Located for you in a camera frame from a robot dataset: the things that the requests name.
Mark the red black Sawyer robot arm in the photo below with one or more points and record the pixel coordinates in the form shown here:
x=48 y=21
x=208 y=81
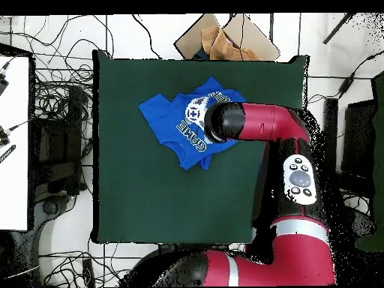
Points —
x=270 y=126

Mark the black device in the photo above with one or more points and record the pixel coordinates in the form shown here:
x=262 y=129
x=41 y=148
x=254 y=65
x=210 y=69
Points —
x=3 y=138
x=2 y=85

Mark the brown cardboard box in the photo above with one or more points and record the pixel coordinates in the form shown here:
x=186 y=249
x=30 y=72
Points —
x=192 y=39

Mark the blue printed T-shirt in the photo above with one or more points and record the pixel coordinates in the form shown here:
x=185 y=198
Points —
x=159 y=120

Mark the black ribbed strip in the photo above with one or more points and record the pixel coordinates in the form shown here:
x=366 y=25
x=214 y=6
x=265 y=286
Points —
x=7 y=153

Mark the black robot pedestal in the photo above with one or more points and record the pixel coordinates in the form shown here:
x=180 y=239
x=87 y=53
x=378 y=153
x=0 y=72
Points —
x=168 y=248

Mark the tan cloth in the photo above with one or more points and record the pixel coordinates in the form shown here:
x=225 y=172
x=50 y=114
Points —
x=222 y=48

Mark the black rod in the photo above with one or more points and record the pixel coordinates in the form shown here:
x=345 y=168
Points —
x=337 y=28

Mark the black power strip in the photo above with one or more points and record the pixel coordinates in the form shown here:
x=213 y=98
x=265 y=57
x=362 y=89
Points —
x=88 y=271

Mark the dark green table cloth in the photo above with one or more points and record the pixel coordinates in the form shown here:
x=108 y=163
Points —
x=379 y=150
x=150 y=195

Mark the dark blue cloth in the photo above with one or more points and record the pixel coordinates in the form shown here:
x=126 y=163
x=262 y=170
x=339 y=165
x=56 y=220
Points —
x=200 y=55

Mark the black power adapter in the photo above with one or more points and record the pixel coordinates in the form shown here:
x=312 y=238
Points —
x=346 y=85

